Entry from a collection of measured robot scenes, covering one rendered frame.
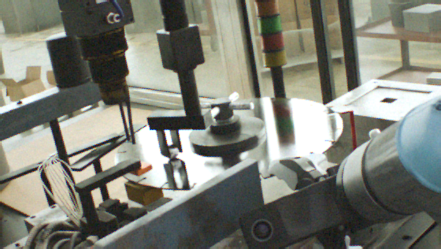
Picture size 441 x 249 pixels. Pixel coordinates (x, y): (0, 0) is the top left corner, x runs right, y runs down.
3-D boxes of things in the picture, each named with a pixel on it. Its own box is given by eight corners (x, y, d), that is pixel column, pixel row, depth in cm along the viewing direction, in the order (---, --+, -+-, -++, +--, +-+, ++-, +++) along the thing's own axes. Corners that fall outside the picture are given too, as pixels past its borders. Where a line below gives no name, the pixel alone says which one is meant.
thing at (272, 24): (269, 28, 112) (267, 13, 111) (287, 28, 109) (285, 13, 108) (253, 34, 109) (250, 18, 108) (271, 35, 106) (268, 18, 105)
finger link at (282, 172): (305, 155, 74) (345, 182, 66) (263, 169, 72) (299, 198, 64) (302, 132, 73) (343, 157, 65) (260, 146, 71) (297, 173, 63)
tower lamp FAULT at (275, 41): (272, 44, 113) (269, 29, 112) (290, 45, 110) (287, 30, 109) (256, 50, 110) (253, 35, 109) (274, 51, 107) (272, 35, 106)
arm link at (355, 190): (380, 228, 47) (343, 137, 49) (357, 236, 51) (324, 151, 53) (450, 199, 49) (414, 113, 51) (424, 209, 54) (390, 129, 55)
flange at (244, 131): (263, 146, 79) (260, 128, 78) (182, 155, 81) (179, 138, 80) (267, 117, 90) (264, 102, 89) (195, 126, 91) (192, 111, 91)
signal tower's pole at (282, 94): (290, 167, 120) (275, 62, 113) (298, 169, 119) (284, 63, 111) (282, 172, 119) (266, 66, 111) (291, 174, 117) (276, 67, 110)
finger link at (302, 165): (294, 180, 69) (334, 211, 61) (281, 185, 68) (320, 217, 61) (290, 144, 67) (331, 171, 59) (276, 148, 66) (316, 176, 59)
